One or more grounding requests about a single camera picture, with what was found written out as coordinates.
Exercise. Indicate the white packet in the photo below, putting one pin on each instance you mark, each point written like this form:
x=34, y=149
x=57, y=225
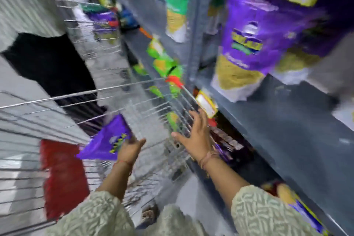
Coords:
x=344, y=115

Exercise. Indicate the red cart seat flap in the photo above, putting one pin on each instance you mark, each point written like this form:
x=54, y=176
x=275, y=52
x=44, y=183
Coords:
x=65, y=177

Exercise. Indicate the black floor mat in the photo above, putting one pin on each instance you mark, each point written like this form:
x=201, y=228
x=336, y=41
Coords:
x=52, y=70

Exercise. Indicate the bunch of green snack packets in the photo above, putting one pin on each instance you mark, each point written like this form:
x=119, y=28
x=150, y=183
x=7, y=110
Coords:
x=163, y=61

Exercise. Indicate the person's left forearm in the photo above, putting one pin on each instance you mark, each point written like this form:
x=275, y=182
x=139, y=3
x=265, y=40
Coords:
x=113, y=183

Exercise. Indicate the yellow and purple packet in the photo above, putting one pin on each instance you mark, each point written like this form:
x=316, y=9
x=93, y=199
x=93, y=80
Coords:
x=298, y=202

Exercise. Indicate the person's left thumb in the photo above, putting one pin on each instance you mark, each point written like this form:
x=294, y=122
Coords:
x=140, y=143

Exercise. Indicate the large purple snack packet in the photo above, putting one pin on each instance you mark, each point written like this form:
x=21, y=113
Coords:
x=318, y=39
x=249, y=45

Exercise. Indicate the person's right forearm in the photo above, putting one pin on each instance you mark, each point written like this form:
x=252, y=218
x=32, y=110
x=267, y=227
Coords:
x=229, y=180

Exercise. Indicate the tall green snack packet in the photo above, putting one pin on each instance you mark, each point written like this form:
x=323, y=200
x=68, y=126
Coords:
x=177, y=0

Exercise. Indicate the small purple snack packet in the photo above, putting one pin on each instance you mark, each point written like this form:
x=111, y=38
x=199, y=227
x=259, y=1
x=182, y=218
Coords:
x=106, y=140

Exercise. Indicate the grey metal shelf rack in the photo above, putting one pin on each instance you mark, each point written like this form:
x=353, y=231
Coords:
x=290, y=133

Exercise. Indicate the person's right hand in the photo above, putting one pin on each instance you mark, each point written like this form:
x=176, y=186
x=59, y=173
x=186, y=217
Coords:
x=198, y=140

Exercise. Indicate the person's left hand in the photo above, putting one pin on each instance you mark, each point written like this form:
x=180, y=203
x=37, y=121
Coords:
x=127, y=152

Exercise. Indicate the row of dark snack packets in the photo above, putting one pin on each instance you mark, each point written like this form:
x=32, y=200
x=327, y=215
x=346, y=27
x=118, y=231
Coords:
x=228, y=141

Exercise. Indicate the yellow-edged shelf tag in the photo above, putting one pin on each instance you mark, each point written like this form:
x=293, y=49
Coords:
x=206, y=104

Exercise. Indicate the person's right thumb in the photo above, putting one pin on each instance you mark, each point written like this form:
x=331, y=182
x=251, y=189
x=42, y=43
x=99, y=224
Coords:
x=180, y=136

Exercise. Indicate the red thread on left wrist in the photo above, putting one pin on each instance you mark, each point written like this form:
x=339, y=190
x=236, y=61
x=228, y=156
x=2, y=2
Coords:
x=124, y=163

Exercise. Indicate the blue snack packet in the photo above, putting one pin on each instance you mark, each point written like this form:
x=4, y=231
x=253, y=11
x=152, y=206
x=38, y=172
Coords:
x=128, y=18

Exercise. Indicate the person's pale patterned tunic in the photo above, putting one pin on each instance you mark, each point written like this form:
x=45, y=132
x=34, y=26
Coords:
x=171, y=222

